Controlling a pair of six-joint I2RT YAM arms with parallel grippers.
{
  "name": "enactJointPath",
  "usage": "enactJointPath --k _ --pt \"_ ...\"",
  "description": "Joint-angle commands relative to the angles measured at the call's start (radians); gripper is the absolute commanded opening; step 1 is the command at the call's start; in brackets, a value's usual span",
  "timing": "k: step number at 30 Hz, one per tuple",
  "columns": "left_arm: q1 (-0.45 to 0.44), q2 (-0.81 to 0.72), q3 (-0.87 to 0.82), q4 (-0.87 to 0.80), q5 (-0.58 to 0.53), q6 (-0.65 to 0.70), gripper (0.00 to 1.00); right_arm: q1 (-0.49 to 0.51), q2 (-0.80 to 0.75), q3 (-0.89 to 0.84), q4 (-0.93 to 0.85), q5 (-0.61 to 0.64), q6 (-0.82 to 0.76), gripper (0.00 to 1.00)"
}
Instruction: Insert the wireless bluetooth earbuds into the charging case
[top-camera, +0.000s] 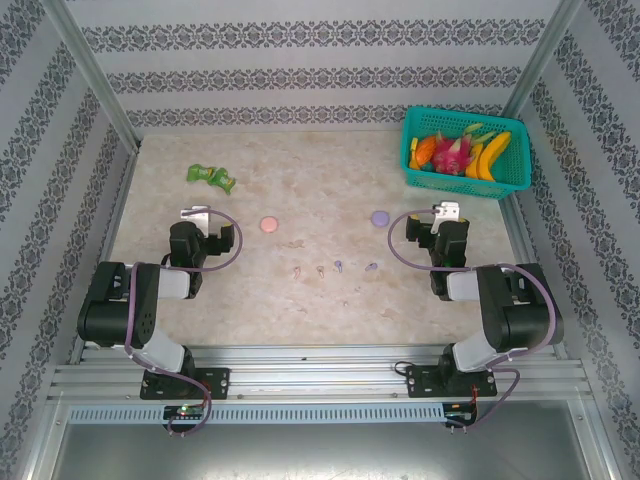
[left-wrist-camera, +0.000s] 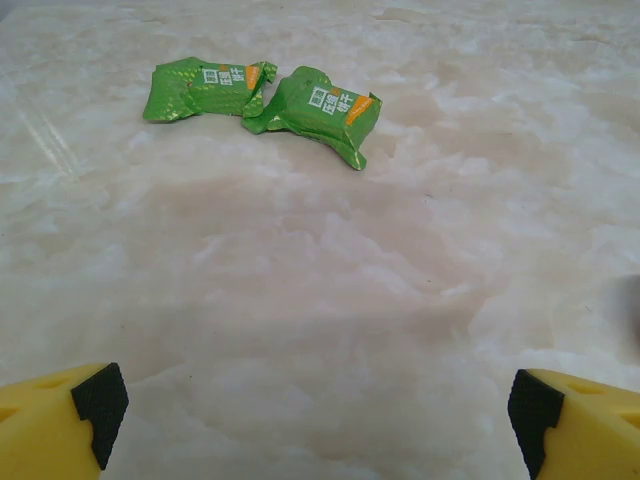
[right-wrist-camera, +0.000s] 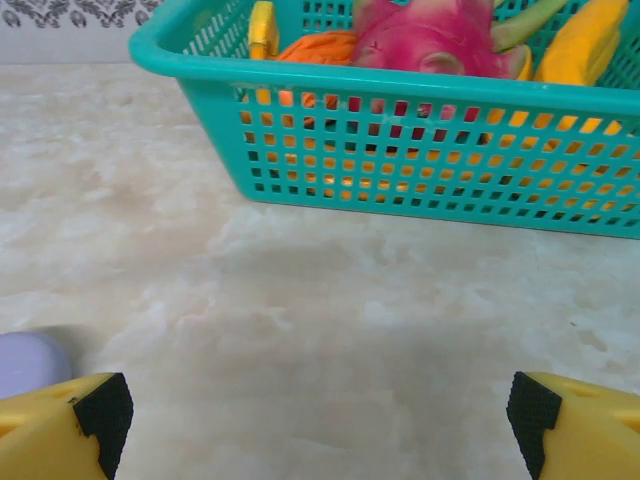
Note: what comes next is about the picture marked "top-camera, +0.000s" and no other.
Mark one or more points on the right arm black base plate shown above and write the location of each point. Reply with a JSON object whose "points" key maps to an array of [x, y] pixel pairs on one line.
{"points": [[420, 382]]}

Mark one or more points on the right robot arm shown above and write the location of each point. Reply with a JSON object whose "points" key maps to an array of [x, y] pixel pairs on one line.
{"points": [[525, 320]]}

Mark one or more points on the yellow toy banana bunch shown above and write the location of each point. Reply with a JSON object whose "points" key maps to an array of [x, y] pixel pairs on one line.
{"points": [[487, 155]]}

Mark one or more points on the yellow toy fruit slice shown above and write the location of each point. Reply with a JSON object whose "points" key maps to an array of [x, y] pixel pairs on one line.
{"points": [[413, 152]]}

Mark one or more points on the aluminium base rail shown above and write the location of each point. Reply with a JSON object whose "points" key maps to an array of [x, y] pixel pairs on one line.
{"points": [[310, 372]]}

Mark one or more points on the pink toy dragon fruit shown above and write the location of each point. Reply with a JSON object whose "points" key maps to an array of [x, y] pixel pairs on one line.
{"points": [[447, 155]]}

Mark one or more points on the purple earbud charging case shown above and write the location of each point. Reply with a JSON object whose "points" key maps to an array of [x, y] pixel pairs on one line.
{"points": [[380, 218]]}

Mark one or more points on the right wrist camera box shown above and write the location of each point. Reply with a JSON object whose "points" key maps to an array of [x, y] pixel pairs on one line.
{"points": [[446, 210]]}

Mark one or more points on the aluminium frame post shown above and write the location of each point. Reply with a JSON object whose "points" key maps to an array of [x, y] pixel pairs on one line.
{"points": [[540, 60], [92, 70]]}

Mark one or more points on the pink earbud charging case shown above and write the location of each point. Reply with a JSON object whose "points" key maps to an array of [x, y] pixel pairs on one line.
{"points": [[268, 224]]}

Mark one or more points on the orange toy fruit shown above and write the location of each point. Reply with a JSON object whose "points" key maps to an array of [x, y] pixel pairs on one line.
{"points": [[426, 151]]}

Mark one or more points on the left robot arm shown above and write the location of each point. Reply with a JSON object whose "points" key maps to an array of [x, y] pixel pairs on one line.
{"points": [[150, 310]]}

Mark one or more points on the teal plastic mesh basket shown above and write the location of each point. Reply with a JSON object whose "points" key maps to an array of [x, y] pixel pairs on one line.
{"points": [[465, 187]]}

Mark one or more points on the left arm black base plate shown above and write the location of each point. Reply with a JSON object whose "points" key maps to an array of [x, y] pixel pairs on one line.
{"points": [[217, 382]]}

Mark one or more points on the grey metal panel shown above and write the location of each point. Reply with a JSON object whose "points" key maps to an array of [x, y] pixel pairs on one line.
{"points": [[320, 455]]}

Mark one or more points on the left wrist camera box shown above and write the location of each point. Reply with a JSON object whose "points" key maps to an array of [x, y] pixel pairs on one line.
{"points": [[197, 216]]}

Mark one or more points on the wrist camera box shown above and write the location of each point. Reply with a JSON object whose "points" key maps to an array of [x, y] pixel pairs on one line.
{"points": [[446, 210], [197, 216]]}

